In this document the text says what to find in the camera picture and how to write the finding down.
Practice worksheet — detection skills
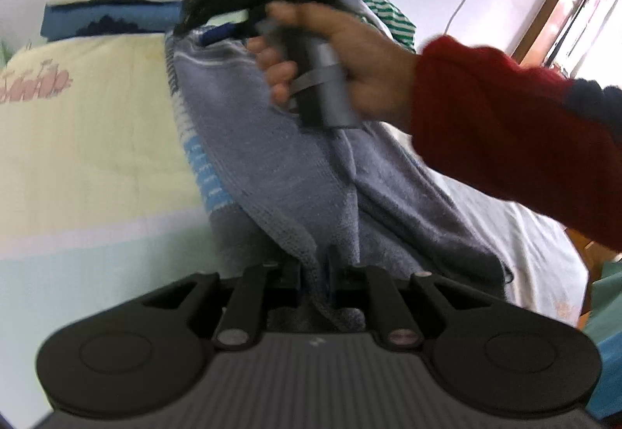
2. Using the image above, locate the grey-blue knitted sweater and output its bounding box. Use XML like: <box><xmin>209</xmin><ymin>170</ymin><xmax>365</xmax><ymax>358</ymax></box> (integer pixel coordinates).
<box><xmin>164</xmin><ymin>34</ymin><xmax>512</xmax><ymax>332</ymax></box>

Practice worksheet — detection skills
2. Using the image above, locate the red sleeved right forearm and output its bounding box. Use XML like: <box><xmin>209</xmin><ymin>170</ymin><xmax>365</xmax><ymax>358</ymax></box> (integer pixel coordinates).
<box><xmin>410</xmin><ymin>37</ymin><xmax>621</xmax><ymax>250</ymax></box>

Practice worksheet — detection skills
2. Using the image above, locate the person's right hand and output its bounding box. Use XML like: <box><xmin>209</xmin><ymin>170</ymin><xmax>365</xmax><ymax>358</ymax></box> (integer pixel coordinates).
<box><xmin>267</xmin><ymin>2</ymin><xmax>419</xmax><ymax>133</ymax></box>

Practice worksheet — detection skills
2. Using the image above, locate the green white striped garment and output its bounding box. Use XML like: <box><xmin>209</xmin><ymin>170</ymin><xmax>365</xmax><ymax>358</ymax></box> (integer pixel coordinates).
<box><xmin>361</xmin><ymin>0</ymin><xmax>416</xmax><ymax>52</ymax></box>

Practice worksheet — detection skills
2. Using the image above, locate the pale yellow green bed blanket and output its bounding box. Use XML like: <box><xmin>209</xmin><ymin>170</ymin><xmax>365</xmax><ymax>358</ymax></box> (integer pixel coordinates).
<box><xmin>1</xmin><ymin>34</ymin><xmax>587</xmax><ymax>428</ymax></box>

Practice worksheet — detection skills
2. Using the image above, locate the wooden shelf unit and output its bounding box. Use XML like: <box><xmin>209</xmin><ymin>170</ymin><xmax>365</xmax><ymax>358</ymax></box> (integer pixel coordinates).
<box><xmin>512</xmin><ymin>0</ymin><xmax>621</xmax><ymax>77</ymax></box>

